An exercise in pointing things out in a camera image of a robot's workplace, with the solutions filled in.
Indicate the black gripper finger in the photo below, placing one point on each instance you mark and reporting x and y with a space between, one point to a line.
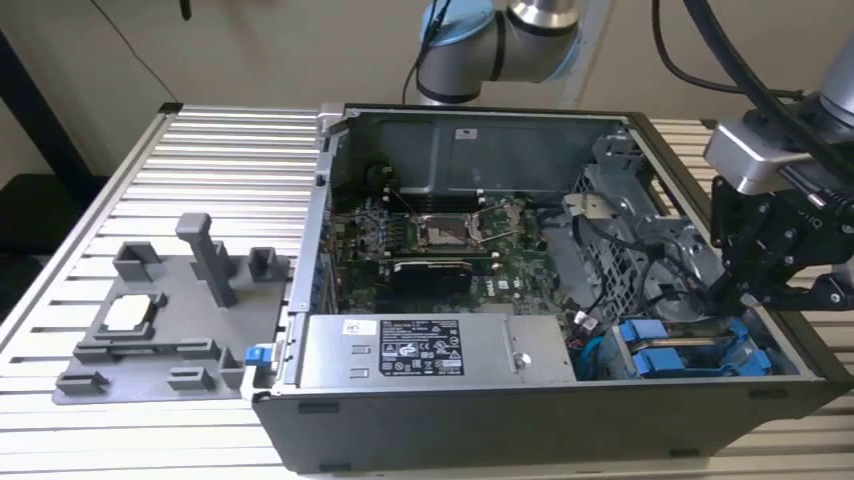
730 292
830 295

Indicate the hard disk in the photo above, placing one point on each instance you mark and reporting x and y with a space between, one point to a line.
643 332

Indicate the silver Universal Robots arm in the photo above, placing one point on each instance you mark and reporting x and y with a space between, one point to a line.
460 65

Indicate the blue disk carrier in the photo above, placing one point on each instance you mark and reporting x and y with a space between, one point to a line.
656 362

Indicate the grey metal drive cage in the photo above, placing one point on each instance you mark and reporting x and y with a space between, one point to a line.
614 260

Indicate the green motherboard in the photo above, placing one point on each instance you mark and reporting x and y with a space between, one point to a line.
520 270

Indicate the CPU socket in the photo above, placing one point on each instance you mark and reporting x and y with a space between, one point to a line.
443 232

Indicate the small black graphics card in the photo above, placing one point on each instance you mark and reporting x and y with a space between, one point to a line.
430 277

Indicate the black open PC case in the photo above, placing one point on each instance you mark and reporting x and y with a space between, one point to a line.
467 425

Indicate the silver power supply unit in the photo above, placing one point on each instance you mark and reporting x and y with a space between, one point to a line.
333 350

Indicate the blue case latch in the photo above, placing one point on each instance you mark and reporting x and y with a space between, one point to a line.
256 356

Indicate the grey parts rack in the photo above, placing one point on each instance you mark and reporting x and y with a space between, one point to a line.
180 300

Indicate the silver CPU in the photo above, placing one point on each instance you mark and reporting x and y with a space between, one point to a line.
129 312

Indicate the small black hanging object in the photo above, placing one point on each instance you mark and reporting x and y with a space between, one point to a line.
184 9

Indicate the black furniture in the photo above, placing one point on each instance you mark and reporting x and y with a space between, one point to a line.
40 200

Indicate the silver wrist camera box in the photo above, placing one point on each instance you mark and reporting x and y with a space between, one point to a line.
754 155

